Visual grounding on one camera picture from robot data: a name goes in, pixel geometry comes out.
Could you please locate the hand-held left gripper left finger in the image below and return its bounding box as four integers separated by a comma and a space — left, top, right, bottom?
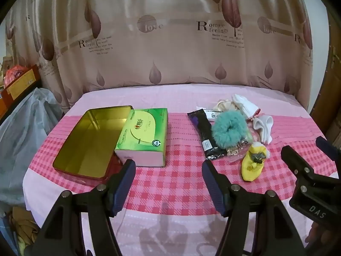
25, 159, 137, 256

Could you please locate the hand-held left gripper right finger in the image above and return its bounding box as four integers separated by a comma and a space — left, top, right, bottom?
202, 159, 307, 256

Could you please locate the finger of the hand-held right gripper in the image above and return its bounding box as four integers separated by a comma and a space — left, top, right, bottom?
281, 145, 341, 192
316, 136, 341, 163

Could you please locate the yellow baby sock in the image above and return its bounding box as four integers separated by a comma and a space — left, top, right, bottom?
240, 143, 269, 182

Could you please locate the teal fluffy scrunchie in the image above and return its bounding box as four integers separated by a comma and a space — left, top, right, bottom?
212, 112, 248, 148

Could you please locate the black packet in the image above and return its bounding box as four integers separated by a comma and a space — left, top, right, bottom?
187, 109, 228, 161

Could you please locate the gold tin box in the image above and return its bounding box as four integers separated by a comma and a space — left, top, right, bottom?
52, 105, 134, 186

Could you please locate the white frilly sock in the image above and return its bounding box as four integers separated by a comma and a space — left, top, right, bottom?
231, 94, 261, 120

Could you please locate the person's right hand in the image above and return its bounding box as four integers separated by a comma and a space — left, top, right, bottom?
305, 219, 329, 249

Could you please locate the pink checked bed sheet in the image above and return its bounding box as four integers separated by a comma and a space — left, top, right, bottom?
23, 84, 341, 256

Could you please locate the wooden door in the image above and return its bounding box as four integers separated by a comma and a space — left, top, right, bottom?
310, 43, 341, 139

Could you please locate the green tissue pack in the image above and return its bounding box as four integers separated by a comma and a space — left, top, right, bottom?
114, 108, 169, 168

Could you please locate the white printed packet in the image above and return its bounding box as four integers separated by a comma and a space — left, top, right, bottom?
204, 109, 221, 122

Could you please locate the mustard brown cloth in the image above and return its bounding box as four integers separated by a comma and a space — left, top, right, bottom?
11, 208, 40, 254

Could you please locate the translucent plastic cover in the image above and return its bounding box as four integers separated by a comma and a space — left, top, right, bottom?
0, 87, 63, 200

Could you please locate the large orange cardboard box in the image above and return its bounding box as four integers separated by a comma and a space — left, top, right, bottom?
4, 64, 42, 104

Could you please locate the leaf printed curtain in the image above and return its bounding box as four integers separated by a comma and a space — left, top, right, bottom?
5, 0, 315, 112

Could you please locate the red plastic bag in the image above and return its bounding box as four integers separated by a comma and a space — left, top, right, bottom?
4, 64, 28, 86

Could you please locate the cream ruffled hair tie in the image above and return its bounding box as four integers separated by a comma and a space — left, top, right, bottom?
215, 98, 236, 112

